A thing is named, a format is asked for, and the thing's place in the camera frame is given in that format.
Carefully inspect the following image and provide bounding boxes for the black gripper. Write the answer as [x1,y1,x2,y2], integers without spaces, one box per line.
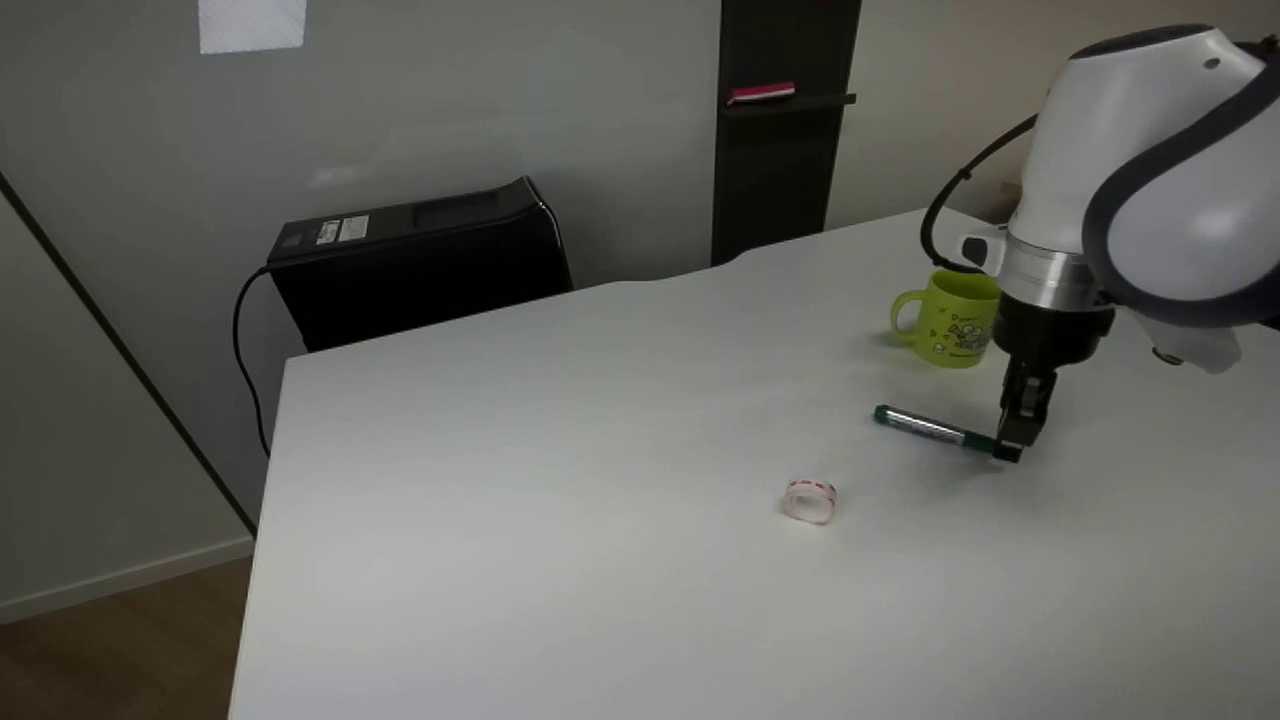
[996,297,1120,469]

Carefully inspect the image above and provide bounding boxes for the dark green marker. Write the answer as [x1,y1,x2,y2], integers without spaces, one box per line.
[866,399,1022,469]

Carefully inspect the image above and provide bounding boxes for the green mug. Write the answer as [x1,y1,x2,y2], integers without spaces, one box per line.
[886,267,1005,373]

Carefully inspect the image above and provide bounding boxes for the small clear plastic object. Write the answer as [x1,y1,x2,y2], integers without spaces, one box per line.
[771,470,842,528]

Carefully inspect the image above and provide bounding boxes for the tall black cabinet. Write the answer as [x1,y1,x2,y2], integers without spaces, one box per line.
[706,0,866,267]

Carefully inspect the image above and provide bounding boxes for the pink label strip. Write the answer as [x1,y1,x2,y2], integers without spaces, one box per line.
[723,79,804,106]

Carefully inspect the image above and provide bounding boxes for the black computer tower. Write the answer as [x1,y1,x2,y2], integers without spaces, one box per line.
[263,175,581,355]

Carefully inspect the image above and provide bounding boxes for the white sticker on tower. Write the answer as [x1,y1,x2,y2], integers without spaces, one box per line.
[312,206,377,248]

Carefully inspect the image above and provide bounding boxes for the white paper sheet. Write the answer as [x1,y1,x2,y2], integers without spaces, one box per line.
[197,0,312,61]

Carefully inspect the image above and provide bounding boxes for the thin black diagonal rod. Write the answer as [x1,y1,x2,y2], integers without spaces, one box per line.
[0,172,260,541]

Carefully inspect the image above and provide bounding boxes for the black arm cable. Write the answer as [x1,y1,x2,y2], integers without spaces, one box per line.
[915,115,1042,275]

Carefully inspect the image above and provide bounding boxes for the black tower power cable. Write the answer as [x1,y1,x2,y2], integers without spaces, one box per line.
[227,260,280,458]

